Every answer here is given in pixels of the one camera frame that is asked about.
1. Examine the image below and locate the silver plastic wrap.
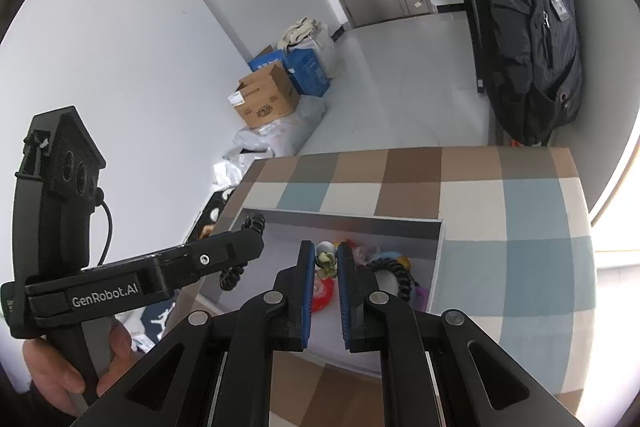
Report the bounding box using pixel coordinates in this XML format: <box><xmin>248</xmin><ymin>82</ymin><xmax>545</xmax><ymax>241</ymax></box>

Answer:
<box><xmin>212</xmin><ymin>94</ymin><xmax>327</xmax><ymax>188</ymax></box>

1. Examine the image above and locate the green white hair ornament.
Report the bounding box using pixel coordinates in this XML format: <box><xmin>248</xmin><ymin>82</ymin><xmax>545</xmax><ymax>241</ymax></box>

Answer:
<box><xmin>315</xmin><ymin>241</ymin><xmax>338</xmax><ymax>280</ymax></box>

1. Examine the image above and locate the red round disc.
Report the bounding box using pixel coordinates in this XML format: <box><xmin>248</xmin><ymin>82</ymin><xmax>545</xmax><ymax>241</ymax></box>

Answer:
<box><xmin>311</xmin><ymin>279</ymin><xmax>335</xmax><ymax>315</ymax></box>

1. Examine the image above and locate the checkered tablecloth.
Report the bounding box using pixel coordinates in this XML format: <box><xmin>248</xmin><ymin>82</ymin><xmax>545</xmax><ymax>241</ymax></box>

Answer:
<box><xmin>172</xmin><ymin>146</ymin><xmax>598</xmax><ymax>427</ymax></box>

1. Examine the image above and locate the black coiled hair tie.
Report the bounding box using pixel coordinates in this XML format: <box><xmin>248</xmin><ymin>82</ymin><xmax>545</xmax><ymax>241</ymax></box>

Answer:
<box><xmin>367</xmin><ymin>258</ymin><xmax>415</xmax><ymax>305</ymax></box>

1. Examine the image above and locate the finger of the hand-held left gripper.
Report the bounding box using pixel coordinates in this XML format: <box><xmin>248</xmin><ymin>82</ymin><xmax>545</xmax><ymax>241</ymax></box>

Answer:
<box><xmin>152</xmin><ymin>227</ymin><xmax>266</xmax><ymax>295</ymax></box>

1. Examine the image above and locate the brown cardboard carton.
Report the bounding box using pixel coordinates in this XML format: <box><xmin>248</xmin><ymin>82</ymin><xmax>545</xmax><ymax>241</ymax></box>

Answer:
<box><xmin>231</xmin><ymin>62</ymin><xmax>301</xmax><ymax>128</ymax></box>

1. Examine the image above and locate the black backpack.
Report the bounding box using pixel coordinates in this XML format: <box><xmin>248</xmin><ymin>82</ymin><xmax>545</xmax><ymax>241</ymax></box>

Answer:
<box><xmin>460</xmin><ymin>0</ymin><xmax>585</xmax><ymax>146</ymax></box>

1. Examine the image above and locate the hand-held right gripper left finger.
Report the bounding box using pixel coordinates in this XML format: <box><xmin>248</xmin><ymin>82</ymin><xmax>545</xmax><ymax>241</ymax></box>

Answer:
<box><xmin>70</xmin><ymin>241</ymin><xmax>317</xmax><ymax>427</ymax></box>

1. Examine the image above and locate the person's left hand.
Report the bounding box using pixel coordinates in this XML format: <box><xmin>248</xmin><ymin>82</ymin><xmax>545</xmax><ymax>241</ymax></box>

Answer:
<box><xmin>22</xmin><ymin>321</ymin><xmax>133</xmax><ymax>415</ymax></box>

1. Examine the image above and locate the white cloth bag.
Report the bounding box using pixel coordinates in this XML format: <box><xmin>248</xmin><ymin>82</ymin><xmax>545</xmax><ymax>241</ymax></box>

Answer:
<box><xmin>277</xmin><ymin>18</ymin><xmax>337</xmax><ymax>75</ymax></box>

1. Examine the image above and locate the navy bag with white logo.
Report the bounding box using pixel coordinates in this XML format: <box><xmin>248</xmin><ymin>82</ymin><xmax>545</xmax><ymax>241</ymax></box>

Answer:
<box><xmin>115</xmin><ymin>302</ymin><xmax>178</xmax><ymax>353</ymax></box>

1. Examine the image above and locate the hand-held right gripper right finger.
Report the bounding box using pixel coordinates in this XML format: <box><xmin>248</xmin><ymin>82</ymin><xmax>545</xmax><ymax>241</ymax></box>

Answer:
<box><xmin>336</xmin><ymin>243</ymin><xmax>586</xmax><ymax>427</ymax></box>

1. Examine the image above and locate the grey cardboard box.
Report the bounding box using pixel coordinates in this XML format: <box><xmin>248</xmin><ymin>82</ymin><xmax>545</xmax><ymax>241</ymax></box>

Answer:
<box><xmin>197</xmin><ymin>207</ymin><xmax>446</xmax><ymax>378</ymax></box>

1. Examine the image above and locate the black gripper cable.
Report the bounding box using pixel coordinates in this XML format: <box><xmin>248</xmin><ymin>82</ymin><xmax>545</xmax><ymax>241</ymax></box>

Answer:
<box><xmin>92</xmin><ymin>189</ymin><xmax>114</xmax><ymax>265</ymax></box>

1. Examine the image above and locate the black bead bracelet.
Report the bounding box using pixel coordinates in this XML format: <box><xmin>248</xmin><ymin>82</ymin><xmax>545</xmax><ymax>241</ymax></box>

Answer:
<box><xmin>220</xmin><ymin>213</ymin><xmax>266</xmax><ymax>292</ymax></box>

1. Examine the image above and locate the blue cardboard carton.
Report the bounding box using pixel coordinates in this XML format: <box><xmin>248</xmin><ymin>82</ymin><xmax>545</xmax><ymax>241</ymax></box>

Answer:
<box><xmin>248</xmin><ymin>46</ymin><xmax>332</xmax><ymax>96</ymax></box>

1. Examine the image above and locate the black frame with holes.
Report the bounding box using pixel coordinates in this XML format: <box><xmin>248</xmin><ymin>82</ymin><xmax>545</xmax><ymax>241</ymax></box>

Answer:
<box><xmin>184</xmin><ymin>187</ymin><xmax>236</xmax><ymax>244</ymax></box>

